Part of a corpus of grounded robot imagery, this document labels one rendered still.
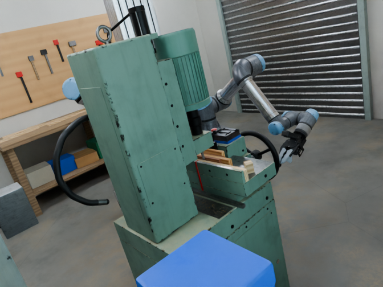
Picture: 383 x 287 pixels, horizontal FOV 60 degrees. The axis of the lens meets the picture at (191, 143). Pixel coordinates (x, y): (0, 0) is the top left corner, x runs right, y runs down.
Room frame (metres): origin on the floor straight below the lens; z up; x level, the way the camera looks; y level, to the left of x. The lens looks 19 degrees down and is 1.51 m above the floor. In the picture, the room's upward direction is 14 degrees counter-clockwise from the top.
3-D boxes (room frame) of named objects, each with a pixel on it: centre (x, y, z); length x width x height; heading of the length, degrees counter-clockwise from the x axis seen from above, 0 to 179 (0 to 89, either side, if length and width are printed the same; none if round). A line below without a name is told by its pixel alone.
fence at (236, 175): (1.38, 0.02, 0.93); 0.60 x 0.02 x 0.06; 37
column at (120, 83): (1.19, 0.19, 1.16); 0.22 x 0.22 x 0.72; 37
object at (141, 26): (1.28, 0.08, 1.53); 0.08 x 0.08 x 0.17; 37
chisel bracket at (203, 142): (1.36, -0.02, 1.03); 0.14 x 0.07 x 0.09; 127
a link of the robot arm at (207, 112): (2.17, -0.15, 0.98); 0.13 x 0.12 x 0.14; 125
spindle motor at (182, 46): (1.37, -0.04, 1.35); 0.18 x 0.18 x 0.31
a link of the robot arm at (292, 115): (1.75, -0.58, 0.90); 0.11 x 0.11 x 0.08; 35
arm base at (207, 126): (2.16, -0.15, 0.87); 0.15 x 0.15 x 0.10
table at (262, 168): (1.47, -0.09, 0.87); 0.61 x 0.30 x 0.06; 37
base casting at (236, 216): (1.29, 0.06, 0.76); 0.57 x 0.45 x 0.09; 127
